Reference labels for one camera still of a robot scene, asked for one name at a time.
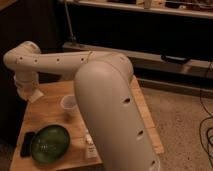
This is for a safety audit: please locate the black object on shelf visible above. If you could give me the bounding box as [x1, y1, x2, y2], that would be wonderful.
[161, 55, 191, 65]

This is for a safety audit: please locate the metal pole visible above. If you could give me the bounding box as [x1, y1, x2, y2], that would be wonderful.
[64, 0, 77, 45]

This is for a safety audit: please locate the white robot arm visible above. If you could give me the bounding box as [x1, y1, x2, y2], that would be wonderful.
[3, 41, 162, 171]

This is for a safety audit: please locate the black cable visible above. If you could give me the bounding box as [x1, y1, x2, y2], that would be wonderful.
[198, 61, 213, 158]

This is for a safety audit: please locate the wooden shelf unit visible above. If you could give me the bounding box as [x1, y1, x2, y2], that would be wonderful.
[67, 0, 213, 98]

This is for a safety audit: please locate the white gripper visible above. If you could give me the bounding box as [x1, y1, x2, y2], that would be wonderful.
[14, 73, 39, 100]

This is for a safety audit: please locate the clear plastic bottle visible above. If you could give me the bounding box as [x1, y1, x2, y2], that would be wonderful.
[85, 131, 97, 159]

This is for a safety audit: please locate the green glass bowl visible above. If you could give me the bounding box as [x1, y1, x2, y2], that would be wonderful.
[30, 125, 71, 165]

